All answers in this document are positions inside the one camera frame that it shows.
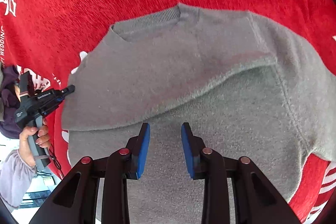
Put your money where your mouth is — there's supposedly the person's left hand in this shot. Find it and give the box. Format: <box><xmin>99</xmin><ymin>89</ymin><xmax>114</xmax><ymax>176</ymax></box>
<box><xmin>19</xmin><ymin>117</ymin><xmax>51</xmax><ymax>171</ymax></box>

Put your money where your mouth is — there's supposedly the grey fleece sweater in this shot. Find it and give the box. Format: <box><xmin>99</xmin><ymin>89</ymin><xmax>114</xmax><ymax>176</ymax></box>
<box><xmin>62</xmin><ymin>4</ymin><xmax>335</xmax><ymax>223</ymax></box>

